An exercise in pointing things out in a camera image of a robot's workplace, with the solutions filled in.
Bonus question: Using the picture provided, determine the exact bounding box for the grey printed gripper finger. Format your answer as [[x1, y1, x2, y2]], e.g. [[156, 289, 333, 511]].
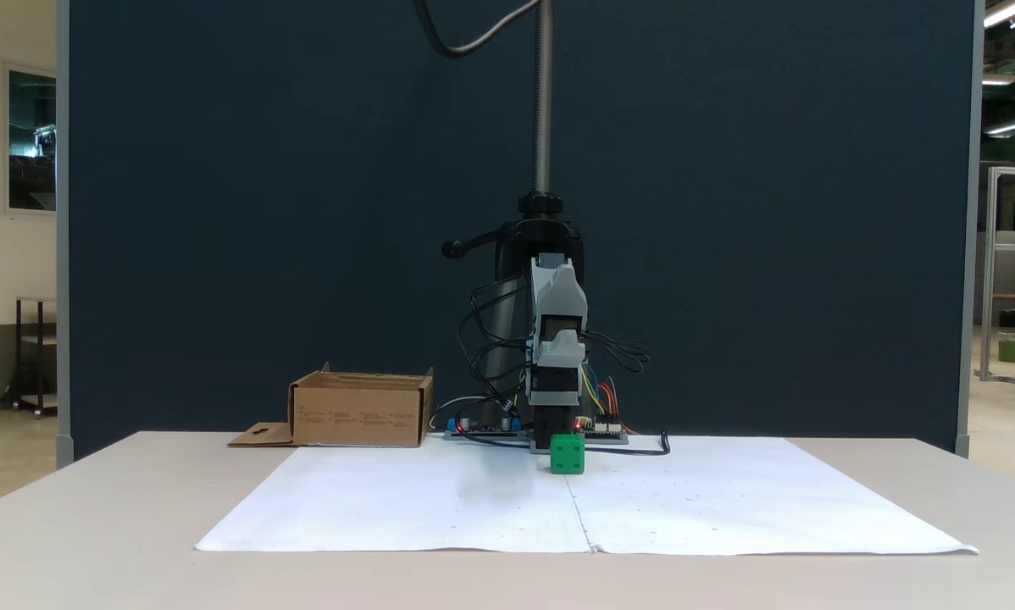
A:
[[531, 329, 585, 370]]

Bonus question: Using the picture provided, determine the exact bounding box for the green die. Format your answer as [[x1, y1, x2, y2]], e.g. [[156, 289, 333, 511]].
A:
[[550, 435, 585, 474]]

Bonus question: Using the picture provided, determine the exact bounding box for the blue power circuit board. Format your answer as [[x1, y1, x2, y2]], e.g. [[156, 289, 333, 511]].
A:
[[444, 413, 530, 443]]

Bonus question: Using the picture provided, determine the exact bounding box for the brown cardboard box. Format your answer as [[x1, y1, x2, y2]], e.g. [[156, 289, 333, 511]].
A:
[[227, 363, 435, 448]]

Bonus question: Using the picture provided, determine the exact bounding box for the white paper sheet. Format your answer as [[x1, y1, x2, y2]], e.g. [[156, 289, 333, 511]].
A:
[[563, 435, 980, 557], [195, 436, 594, 554]]

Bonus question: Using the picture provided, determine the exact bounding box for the dark blue partition panel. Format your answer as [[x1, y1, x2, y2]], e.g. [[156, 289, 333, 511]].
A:
[[56, 0, 984, 465]]

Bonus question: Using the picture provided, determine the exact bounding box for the black shelf cart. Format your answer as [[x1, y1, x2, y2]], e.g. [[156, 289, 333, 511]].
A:
[[1, 297, 58, 419]]

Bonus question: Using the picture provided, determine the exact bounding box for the yellow jumper wire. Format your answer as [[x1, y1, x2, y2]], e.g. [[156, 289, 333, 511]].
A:
[[582, 366, 607, 418]]

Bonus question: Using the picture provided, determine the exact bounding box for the black servo wire loop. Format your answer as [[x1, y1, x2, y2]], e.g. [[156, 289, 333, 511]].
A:
[[584, 330, 651, 374]]

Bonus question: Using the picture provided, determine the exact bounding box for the circuit board with jumper wires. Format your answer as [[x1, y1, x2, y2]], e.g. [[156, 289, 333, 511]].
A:
[[577, 415, 630, 445]]

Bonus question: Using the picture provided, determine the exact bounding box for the black servo wire bundle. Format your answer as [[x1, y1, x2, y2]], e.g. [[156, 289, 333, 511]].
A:
[[457, 284, 532, 406]]

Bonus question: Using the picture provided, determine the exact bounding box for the thin grey cable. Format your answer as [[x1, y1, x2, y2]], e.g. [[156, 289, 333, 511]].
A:
[[428, 395, 496, 431]]

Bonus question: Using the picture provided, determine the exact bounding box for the black power cable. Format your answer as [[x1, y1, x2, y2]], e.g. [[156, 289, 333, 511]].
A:
[[461, 430, 672, 458]]

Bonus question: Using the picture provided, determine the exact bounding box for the black camera stand with pole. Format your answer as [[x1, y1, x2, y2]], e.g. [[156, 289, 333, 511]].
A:
[[441, 0, 589, 429]]

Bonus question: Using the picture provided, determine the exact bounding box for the thick grey camera cable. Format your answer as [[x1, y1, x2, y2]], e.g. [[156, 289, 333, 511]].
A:
[[413, 0, 543, 60]]

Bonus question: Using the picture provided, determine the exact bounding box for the aluminium profile frame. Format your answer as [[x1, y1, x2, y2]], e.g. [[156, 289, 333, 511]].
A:
[[973, 165, 1015, 387]]

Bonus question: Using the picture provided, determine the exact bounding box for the framed wall window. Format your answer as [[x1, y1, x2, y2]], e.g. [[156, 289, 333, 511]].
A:
[[0, 59, 58, 219]]

